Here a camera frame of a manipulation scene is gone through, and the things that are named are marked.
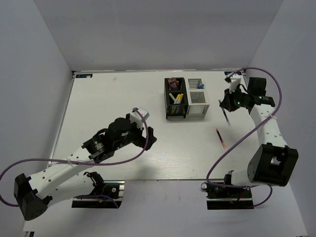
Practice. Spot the black slotted organizer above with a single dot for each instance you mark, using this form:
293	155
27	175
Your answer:
176	110

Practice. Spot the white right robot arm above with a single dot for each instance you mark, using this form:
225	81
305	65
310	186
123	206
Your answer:
274	161

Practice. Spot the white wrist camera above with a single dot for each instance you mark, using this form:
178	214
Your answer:
234	81
139	115

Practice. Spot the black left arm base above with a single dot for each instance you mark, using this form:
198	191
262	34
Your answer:
104	195

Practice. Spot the green capped marker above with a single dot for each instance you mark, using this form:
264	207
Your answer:
224	113

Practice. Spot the orange capped marker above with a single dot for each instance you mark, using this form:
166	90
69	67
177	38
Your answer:
221	139

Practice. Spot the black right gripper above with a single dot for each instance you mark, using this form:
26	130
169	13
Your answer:
227	101

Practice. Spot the yellow capped marker horizontal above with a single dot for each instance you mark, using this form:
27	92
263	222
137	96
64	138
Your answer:
178	98

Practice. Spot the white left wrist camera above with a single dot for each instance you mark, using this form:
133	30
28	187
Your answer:
139	115

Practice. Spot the white slotted organizer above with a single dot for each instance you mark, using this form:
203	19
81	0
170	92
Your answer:
198	102

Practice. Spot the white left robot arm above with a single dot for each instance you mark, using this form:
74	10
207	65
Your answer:
68	178

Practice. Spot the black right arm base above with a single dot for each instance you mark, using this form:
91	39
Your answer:
224	198

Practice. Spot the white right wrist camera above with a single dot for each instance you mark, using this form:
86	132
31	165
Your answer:
234	81

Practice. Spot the dark logo sticker right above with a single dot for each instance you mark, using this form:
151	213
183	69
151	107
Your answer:
229	72

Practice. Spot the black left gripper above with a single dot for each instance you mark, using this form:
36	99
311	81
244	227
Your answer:
140	141

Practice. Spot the pale yellow capped marker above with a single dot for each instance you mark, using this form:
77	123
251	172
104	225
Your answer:
172	98

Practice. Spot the dark logo sticker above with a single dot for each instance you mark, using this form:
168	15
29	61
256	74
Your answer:
83	76
229	72

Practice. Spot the dark logo sticker left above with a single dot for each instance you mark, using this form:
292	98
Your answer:
83	76

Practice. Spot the clear tube of markers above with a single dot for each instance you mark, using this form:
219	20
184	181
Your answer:
172	83

